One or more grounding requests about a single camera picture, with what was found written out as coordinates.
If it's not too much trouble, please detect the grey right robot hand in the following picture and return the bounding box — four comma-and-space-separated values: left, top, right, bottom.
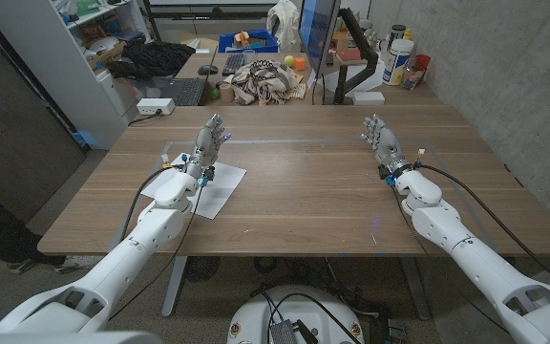
360, 113, 413, 179

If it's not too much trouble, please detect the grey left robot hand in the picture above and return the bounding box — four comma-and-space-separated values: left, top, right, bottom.
184, 113, 232, 179

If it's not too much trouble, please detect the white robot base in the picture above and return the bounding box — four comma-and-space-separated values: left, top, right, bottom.
226, 285, 366, 344

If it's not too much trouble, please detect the white paper sheet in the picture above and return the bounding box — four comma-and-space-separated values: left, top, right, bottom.
139, 152, 247, 221

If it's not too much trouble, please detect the small white box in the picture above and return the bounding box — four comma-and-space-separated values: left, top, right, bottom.
352, 91, 386, 106

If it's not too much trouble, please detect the black laptop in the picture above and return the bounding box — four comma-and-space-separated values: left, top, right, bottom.
153, 76, 208, 107

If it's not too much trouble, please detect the white power strip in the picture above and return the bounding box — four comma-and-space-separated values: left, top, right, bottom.
136, 97, 177, 117

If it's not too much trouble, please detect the clear glass jar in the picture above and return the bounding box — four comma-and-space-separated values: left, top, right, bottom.
402, 64, 424, 91

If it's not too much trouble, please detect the white wipes canister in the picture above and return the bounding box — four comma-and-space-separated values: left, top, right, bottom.
382, 38, 415, 87

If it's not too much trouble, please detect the striped beige cloth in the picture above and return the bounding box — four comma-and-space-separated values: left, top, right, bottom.
229, 59, 307, 106

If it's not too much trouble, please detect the black keyboard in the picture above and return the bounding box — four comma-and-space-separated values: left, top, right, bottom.
221, 51, 248, 76

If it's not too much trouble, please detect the red cup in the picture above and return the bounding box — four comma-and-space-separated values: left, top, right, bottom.
412, 54, 432, 73

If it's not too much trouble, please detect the red book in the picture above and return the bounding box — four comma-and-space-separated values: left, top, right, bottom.
335, 49, 363, 64

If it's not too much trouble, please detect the black clothing pile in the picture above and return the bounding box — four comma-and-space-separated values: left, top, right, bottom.
106, 40, 197, 81

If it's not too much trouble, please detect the black-lidded tumbler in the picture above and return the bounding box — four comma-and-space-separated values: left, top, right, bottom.
389, 24, 408, 49

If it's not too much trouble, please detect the blue plastic bin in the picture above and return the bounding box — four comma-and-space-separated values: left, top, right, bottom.
217, 29, 280, 54

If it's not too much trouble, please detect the black round fan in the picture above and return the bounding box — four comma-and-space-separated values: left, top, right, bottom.
183, 256, 222, 283

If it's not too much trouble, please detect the computer monitor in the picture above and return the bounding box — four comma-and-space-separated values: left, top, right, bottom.
298, 0, 342, 80

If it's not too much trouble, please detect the grey table leg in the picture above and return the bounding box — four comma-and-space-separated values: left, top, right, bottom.
398, 257, 433, 321
160, 256, 189, 318

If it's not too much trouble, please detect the white plastic bag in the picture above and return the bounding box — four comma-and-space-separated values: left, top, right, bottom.
265, 0, 301, 53

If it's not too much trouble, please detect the white shelf unit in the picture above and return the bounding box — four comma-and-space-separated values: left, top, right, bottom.
0, 0, 152, 150

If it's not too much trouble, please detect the person's dark trouser leg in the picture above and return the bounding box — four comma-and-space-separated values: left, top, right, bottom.
0, 164, 66, 267

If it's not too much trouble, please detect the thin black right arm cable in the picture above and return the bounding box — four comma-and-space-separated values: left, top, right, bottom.
390, 185, 511, 334

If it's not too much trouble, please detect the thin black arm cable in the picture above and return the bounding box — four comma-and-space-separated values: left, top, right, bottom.
390, 185, 511, 334
107, 183, 205, 322

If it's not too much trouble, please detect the black power strip cord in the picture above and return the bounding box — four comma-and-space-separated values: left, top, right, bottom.
127, 110, 162, 127

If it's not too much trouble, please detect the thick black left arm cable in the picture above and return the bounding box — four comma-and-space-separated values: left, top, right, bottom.
118, 164, 175, 243

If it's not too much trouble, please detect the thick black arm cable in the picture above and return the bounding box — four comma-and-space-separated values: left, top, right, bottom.
415, 163, 550, 293
118, 164, 175, 243

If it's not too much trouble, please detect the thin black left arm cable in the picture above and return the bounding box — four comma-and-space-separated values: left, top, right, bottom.
107, 183, 205, 322

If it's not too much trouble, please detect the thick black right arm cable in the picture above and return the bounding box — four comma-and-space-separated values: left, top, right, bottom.
415, 163, 550, 293

